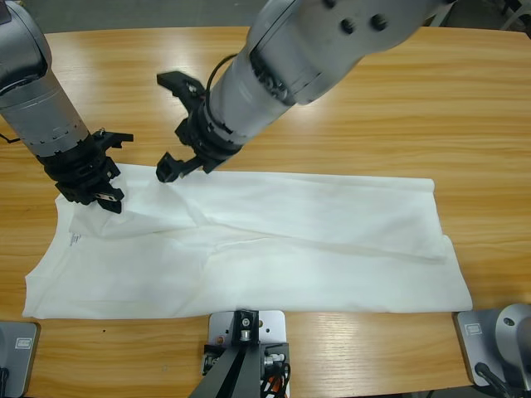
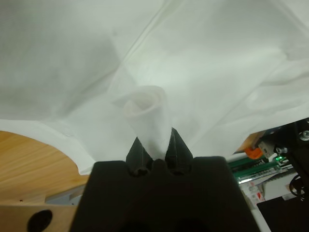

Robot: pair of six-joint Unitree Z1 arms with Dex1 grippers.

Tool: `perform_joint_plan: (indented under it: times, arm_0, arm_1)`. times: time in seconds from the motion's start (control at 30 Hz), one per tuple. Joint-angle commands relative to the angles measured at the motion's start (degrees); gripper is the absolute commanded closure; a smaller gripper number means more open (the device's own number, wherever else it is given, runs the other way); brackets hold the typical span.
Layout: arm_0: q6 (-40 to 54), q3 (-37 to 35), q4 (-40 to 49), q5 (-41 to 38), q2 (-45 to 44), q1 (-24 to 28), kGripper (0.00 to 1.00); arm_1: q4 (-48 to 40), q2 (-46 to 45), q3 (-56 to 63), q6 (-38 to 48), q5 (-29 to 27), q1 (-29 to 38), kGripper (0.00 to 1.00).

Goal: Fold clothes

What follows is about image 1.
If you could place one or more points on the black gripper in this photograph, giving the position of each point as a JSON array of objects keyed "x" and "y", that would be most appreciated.
[
  {"x": 79, "y": 170},
  {"x": 207, "y": 141}
]

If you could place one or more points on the white t-shirt with black logo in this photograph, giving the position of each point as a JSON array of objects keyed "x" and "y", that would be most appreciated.
[{"x": 269, "y": 248}]

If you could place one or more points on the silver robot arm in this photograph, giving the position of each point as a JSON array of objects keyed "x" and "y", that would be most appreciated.
[
  {"x": 311, "y": 41},
  {"x": 33, "y": 103}
]

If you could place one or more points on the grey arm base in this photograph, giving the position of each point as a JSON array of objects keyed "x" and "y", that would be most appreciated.
[
  {"x": 473, "y": 344},
  {"x": 18, "y": 360}
]

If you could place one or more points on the black bracket with silver roller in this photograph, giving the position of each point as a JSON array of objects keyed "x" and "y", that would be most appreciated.
[{"x": 245, "y": 322}]

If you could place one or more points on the white mount block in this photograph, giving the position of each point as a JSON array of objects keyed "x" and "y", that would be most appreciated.
[{"x": 274, "y": 327}]

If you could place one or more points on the white frame leg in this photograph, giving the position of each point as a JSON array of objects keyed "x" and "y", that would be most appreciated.
[{"x": 440, "y": 18}]

